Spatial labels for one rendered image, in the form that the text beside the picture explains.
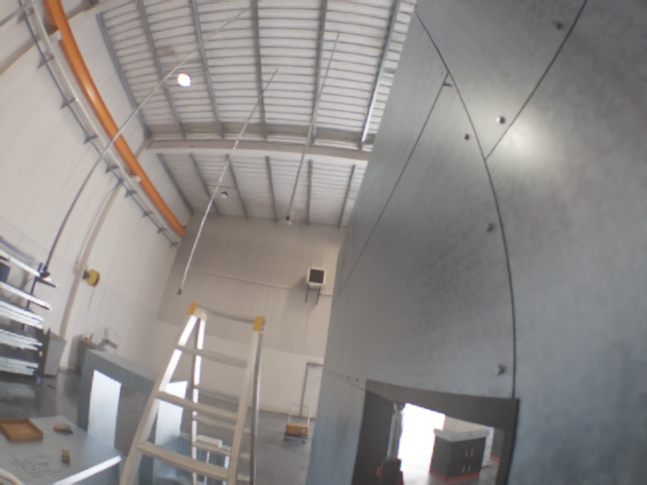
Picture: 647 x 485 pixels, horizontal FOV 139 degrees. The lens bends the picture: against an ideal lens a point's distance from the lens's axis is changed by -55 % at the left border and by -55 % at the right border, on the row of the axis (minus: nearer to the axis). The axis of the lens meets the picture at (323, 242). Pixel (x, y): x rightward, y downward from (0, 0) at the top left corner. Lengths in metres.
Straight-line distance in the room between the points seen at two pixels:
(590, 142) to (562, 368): 0.17
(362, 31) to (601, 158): 6.24
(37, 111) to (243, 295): 9.47
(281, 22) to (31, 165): 6.27
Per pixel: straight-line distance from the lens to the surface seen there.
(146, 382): 3.14
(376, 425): 0.81
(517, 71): 0.36
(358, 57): 6.59
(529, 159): 0.30
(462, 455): 5.51
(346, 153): 7.96
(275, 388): 10.54
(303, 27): 6.43
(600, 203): 0.23
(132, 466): 1.15
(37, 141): 7.16
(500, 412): 0.29
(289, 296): 10.79
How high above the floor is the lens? 2.15
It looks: 26 degrees up
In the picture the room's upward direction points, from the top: 9 degrees clockwise
